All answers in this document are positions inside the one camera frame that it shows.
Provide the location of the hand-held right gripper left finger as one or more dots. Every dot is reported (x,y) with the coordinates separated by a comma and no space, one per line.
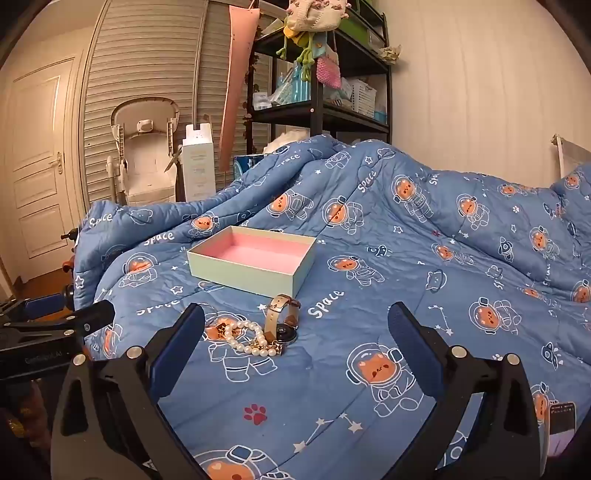
(178,350)

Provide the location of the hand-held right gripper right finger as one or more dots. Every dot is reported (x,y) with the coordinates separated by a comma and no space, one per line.
(411,344)

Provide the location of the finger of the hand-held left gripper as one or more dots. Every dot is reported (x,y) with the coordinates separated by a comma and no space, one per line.
(44,305)
(87,318)

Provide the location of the pale green box pink lining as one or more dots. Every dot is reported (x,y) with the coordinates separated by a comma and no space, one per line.
(240,272)

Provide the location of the blue astronaut print blanket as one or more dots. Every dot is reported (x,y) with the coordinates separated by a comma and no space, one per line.
(415,277)

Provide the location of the white panel door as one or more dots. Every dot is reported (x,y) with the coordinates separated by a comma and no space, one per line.
(41,184)

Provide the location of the smartphone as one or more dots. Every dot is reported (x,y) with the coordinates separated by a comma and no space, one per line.
(561,420)

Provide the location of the white high chair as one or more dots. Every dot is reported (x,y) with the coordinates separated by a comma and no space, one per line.
(145,157)

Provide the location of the tall white carton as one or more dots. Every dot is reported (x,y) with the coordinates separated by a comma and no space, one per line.
(198,161)

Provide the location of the white fluffy pillow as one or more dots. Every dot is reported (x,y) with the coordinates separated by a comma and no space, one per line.
(286,141)

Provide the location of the white plastic basket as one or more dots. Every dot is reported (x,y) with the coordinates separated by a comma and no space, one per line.
(362,97)

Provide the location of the louvered closet door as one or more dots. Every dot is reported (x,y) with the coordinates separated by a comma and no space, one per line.
(152,60)

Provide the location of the black metal shelf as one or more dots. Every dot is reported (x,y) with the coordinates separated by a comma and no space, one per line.
(318,92)

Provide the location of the pink hanging strip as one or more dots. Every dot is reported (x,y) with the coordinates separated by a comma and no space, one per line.
(233,83)

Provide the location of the pink knitted pouch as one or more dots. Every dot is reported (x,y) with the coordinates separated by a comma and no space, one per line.
(328,69)

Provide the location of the green frog plush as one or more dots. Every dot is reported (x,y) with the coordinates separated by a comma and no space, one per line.
(304,55)

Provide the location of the cream knitted plush bag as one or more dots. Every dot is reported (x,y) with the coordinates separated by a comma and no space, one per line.
(314,14)

